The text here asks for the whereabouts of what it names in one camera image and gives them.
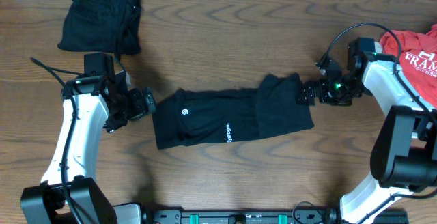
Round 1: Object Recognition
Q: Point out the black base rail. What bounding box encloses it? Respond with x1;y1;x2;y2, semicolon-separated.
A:
141;201;409;224

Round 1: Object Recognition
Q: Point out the black t-shirt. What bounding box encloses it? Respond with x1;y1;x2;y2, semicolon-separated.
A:
152;73;314;150

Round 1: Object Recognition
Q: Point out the folded black garment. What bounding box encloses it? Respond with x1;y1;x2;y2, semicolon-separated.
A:
57;0;141;55

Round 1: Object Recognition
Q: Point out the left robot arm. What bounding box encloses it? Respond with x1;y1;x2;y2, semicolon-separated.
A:
20;76;156;223

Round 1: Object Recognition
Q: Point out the red printed t-shirt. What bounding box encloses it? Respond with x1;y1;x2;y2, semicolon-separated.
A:
393;24;436;107

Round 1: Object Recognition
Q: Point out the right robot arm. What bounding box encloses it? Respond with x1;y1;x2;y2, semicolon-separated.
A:
297;51;436;223

